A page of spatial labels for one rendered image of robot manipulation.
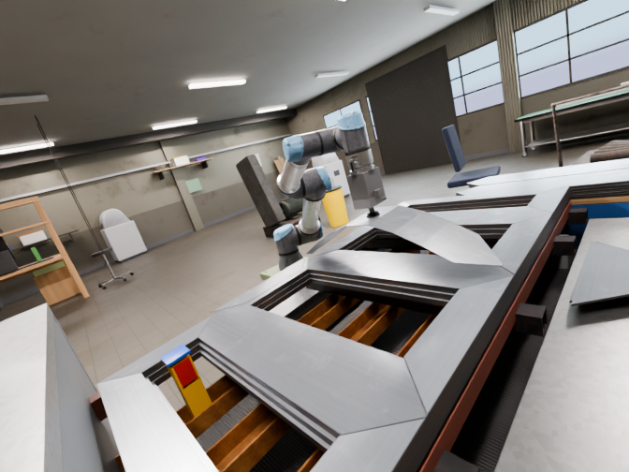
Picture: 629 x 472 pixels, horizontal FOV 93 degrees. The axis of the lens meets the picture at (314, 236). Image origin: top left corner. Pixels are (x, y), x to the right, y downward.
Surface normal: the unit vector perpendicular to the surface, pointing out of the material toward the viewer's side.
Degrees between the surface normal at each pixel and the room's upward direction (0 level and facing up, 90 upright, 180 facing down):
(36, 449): 0
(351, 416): 0
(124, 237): 90
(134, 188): 90
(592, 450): 0
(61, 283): 90
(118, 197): 90
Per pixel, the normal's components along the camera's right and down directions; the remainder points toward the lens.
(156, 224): 0.64, 0.01
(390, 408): -0.28, -0.93
